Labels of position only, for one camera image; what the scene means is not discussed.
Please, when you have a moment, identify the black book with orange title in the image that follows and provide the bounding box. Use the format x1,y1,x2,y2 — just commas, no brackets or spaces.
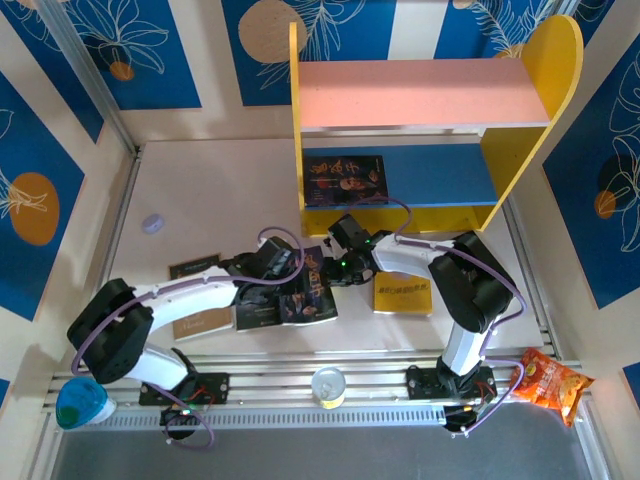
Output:
278,245,340,327

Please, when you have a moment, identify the yellow book with cartoon boy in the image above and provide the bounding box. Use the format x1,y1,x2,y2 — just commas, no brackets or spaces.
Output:
372,271,434,317

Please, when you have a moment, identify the brown book with scroll picture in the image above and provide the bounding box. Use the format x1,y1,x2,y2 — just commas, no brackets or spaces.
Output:
168,253,236,342

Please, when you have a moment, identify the yellow pink blue shelf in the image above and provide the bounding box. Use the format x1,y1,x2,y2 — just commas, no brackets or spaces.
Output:
288,13,585,239

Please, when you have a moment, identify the dark book with portrait cover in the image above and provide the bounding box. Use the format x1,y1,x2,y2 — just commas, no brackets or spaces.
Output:
303,154,390,209

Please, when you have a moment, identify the silver yellow drink can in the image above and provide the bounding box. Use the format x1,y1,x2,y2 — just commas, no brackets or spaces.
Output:
310,366,348,410

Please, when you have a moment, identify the small black controller board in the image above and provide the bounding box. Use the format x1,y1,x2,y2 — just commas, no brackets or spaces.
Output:
159,405,201,441
443,403,479,435

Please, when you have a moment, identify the orange snack bag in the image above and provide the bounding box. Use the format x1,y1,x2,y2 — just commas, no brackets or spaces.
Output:
507,347,596,429

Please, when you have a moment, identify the blue plastic lidded cup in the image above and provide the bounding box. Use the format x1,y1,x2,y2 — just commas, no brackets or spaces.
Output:
54,377,117,431

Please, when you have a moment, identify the aluminium mounting rail frame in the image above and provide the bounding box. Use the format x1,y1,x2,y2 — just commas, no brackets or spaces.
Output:
42,352,594,432

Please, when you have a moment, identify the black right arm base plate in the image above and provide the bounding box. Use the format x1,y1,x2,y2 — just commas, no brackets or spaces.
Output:
405,364,497,401

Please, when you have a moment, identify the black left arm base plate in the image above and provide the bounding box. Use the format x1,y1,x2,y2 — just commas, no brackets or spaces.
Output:
138,372,231,407

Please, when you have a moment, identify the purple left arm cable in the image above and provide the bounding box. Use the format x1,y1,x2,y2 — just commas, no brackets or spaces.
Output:
72,226,306,450

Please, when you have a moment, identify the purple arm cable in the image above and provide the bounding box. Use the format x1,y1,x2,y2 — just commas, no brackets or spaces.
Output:
344,196,527,435
72,226,306,450

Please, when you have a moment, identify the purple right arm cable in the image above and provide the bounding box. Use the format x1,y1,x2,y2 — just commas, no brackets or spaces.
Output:
344,196,527,435

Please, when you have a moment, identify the aluminium frame post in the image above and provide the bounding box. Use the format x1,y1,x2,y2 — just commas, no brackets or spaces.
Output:
37,0,141,157

